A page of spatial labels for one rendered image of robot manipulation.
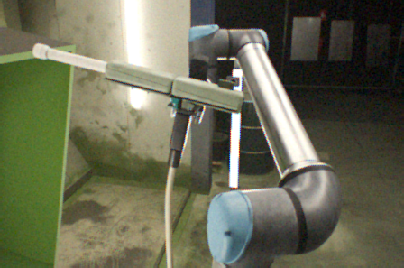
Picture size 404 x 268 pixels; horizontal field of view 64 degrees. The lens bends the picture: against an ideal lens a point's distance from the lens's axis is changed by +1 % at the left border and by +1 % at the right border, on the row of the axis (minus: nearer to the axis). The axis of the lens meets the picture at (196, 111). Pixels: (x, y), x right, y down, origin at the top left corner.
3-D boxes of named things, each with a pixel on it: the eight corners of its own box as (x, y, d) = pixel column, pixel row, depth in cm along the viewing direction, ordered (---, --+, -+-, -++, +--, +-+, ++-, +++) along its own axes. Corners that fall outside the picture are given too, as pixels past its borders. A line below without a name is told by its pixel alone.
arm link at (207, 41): (222, 24, 101) (221, 64, 105) (185, 24, 100) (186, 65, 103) (229, 25, 92) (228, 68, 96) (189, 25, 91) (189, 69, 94)
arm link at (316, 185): (382, 230, 53) (263, 19, 100) (310, 237, 51) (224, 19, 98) (353, 257, 61) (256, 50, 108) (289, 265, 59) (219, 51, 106)
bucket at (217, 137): (225, 162, 395) (225, 142, 387) (202, 161, 401) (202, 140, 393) (228, 152, 424) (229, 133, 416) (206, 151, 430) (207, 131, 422)
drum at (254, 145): (223, 156, 414) (224, 89, 388) (268, 155, 416) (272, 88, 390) (229, 179, 358) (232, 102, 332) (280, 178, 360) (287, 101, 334)
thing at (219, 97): (224, 173, 77) (247, 83, 70) (221, 183, 73) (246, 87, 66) (39, 123, 83) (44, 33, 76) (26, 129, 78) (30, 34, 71)
